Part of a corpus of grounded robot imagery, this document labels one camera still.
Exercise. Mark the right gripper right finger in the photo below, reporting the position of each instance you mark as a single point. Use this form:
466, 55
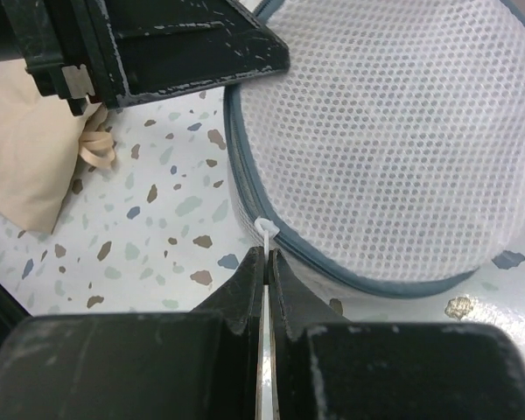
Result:
328, 367

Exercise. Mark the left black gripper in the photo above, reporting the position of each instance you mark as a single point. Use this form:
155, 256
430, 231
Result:
68, 49

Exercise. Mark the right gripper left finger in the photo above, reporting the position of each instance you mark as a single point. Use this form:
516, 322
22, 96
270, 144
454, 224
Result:
200, 364

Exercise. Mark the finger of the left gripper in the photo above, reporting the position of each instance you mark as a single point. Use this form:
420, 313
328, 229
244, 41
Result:
156, 50

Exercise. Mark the round white mesh laundry bag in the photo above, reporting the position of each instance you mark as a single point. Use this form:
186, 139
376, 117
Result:
391, 156

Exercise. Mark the beige folded garment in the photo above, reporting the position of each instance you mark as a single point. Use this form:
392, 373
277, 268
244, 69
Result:
41, 142

